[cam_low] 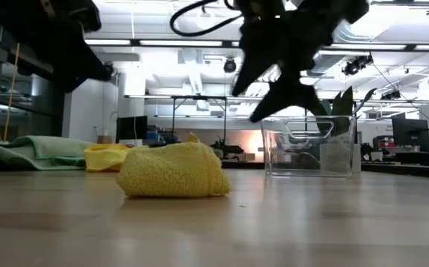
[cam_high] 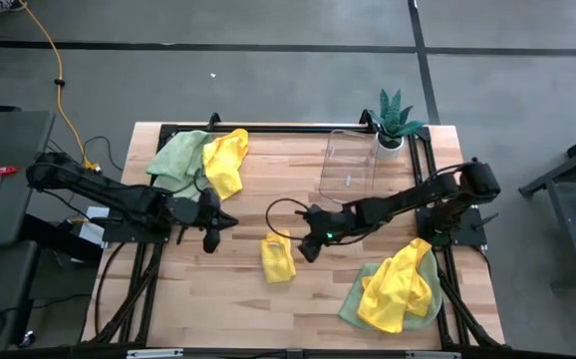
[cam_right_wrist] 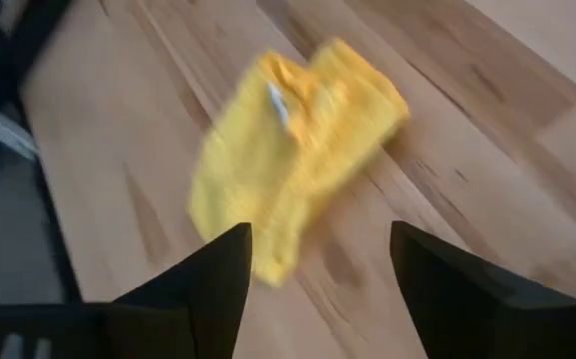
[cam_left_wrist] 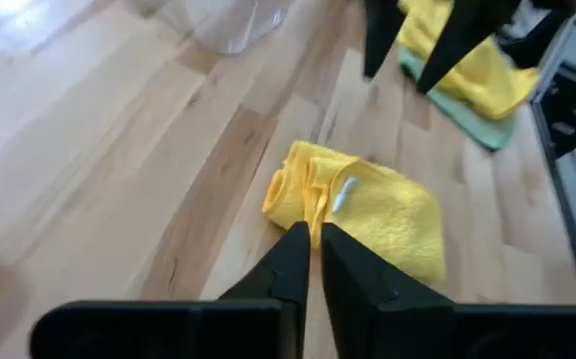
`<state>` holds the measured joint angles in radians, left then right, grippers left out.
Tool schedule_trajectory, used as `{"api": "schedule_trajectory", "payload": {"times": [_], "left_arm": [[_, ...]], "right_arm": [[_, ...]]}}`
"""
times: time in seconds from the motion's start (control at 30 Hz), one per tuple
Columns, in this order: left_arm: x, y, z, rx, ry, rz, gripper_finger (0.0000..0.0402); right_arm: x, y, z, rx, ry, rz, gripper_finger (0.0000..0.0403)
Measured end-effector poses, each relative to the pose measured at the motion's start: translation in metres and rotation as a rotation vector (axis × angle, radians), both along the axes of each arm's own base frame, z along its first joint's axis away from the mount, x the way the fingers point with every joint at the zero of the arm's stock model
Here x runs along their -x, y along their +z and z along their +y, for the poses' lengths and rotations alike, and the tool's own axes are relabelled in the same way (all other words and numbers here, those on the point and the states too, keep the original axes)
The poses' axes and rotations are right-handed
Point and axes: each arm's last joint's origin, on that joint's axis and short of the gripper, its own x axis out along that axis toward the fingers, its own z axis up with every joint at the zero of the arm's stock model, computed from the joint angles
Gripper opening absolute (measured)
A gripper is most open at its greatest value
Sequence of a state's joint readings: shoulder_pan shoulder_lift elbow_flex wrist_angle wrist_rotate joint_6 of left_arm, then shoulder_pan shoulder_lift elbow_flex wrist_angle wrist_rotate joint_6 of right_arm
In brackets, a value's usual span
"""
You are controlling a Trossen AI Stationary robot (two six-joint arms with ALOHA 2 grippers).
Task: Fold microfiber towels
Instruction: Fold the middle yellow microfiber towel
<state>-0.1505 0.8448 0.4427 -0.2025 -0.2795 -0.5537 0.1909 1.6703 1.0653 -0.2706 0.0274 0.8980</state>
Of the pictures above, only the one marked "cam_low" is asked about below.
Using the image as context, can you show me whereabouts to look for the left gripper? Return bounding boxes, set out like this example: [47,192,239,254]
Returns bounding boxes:
[38,0,106,93]

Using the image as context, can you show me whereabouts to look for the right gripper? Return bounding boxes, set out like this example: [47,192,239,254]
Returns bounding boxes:
[231,0,334,124]

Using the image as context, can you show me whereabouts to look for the clear plastic bin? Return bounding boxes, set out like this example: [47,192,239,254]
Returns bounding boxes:
[261,114,357,178]

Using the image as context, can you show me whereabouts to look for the yellow microfiber towel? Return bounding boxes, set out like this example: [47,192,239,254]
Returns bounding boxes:
[117,132,232,198]
[83,142,151,174]

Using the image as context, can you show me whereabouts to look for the green microfiber towel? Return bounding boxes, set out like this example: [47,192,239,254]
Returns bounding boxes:
[0,135,97,172]

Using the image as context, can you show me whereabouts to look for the black framed background table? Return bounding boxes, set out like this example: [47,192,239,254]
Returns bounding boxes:
[169,95,230,144]

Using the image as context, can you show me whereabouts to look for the green plant in white pot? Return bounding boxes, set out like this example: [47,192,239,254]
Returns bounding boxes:
[309,85,378,174]

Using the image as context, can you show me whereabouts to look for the black computer monitor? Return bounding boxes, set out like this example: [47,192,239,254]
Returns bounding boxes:
[116,115,148,144]
[391,117,429,153]

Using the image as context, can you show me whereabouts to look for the black ceiling spotlights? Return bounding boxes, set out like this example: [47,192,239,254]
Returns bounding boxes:
[342,53,374,76]
[380,90,402,101]

